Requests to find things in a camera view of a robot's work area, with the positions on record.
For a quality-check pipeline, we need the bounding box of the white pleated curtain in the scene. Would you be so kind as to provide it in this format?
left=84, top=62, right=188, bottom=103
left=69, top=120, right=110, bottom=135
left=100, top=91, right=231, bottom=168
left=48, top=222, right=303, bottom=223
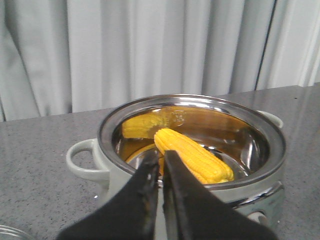
left=0, top=0, right=320, bottom=122

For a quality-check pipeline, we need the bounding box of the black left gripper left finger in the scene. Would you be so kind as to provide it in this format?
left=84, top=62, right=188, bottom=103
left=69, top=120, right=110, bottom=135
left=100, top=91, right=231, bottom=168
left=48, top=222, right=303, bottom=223
left=57, top=151, right=160, bottom=240

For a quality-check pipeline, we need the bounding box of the yellow corn cob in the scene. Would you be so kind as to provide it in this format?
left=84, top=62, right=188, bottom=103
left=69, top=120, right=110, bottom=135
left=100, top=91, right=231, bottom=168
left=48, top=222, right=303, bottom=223
left=154, top=128, right=234, bottom=184

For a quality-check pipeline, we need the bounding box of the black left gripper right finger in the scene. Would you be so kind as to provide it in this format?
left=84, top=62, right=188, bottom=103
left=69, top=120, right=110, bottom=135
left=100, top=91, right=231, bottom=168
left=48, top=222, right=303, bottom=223
left=163, top=150, right=277, bottom=240

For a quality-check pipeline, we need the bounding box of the glass pot lid steel rim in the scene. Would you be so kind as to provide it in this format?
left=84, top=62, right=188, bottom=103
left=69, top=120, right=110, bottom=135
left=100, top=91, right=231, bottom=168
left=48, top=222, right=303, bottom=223
left=0, top=225, right=34, bottom=240

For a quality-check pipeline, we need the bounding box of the sage green electric pot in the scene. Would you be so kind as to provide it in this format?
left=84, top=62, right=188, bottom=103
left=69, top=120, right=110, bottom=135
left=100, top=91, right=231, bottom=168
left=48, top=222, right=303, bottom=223
left=66, top=94, right=286, bottom=240

